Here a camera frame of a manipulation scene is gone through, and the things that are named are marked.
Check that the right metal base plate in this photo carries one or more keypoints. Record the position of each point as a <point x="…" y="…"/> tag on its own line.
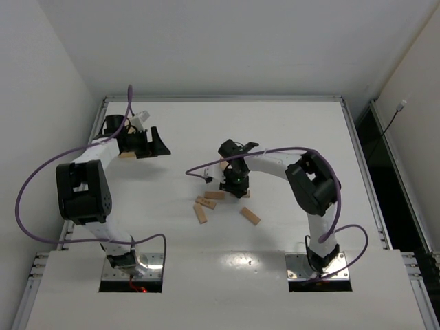
<point x="299" y="270"/>

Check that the wood block with print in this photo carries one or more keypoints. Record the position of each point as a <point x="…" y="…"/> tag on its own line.
<point x="206" y="202"/>

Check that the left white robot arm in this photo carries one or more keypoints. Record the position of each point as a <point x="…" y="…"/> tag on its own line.
<point x="84" y="196"/>

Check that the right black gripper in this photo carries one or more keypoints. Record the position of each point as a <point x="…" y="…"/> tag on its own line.
<point x="234" y="187"/>

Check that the wood block numbered twelve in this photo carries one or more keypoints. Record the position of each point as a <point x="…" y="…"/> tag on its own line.
<point x="215" y="195"/>

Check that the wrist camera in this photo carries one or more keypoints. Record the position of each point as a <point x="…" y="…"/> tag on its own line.
<point x="139" y="120"/>
<point x="213" y="173"/>

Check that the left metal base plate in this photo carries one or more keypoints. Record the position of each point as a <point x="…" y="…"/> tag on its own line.
<point x="148" y="267"/>

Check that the wooden block box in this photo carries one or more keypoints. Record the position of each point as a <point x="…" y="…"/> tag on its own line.
<point x="127" y="155"/>

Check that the metal base plate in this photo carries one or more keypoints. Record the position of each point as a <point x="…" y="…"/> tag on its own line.
<point x="148" y="267"/>
<point x="299" y="270"/>

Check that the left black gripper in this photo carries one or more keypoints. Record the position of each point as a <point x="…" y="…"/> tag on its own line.
<point x="146" y="143"/>

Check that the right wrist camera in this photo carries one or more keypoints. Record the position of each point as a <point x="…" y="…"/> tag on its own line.
<point x="213" y="173"/>

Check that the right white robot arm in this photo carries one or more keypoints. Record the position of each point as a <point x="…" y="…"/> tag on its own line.
<point x="314" y="188"/>

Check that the aluminium table frame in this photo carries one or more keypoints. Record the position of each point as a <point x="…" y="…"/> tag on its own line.
<point x="229" y="273"/>

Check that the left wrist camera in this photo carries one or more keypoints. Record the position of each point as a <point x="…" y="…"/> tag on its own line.
<point x="139" y="120"/>

